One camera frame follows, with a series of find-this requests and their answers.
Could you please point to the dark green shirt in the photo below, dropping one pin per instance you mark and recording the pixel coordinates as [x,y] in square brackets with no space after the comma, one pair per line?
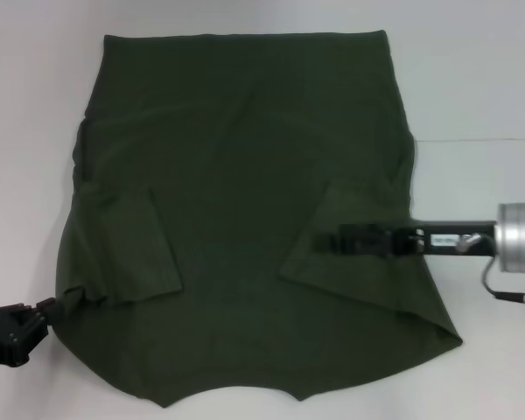
[245,175]

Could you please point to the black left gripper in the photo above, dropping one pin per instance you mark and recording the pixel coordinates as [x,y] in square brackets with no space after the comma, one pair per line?
[9,337]

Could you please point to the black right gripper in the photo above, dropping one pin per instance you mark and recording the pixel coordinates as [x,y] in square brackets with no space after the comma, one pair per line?
[442,240]

